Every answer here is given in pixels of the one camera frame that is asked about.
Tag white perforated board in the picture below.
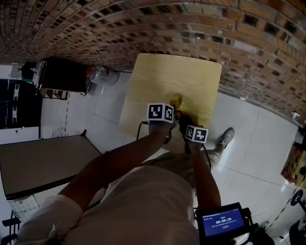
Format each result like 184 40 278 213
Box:
8 195 40 222

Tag black wheeled equipment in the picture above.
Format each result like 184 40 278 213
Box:
288 189 306 245

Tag cardboard boxes with striped tape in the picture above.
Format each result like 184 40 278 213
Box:
281 143 306 189

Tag clear plastic bag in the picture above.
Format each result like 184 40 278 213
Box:
86 66 120 85

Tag person's grey shoe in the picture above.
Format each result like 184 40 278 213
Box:
216 126 235 148

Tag green container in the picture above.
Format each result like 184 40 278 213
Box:
19 61 39 83

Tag black round bin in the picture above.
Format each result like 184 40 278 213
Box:
293 126 306 150

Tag grey table with black frame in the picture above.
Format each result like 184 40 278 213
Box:
0 129 108 200

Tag person's right forearm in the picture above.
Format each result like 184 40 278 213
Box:
188 141 222 211

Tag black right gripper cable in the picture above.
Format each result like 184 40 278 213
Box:
200 143 212 172

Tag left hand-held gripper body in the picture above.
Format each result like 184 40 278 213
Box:
146 102 184 127

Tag person's beige trousers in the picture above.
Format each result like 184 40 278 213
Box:
143 141 227 182

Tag black monitor with blue screen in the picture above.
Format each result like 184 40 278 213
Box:
196 202 259 245

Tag person's beige shirt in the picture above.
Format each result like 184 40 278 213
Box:
15 165 201 245

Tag small yellow orange object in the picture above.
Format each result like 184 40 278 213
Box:
170 93 184 112

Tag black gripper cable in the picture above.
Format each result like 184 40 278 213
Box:
200 143 212 172
135 120 153 142

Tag dark brown cabinet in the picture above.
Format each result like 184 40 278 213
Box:
34 58 93 95

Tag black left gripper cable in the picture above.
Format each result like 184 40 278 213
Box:
135 120 153 142

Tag person's left forearm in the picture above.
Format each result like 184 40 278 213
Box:
58 121 173 211

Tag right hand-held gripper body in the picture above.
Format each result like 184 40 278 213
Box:
185 124 209 144

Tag black metal stand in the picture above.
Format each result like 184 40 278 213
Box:
1 210 22 245

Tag low wooden shelf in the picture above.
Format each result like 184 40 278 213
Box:
43 88 70 100

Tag black glass door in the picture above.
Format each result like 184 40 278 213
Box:
0 78 43 130

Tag white floor cable bundle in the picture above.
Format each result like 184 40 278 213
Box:
50 125 69 138

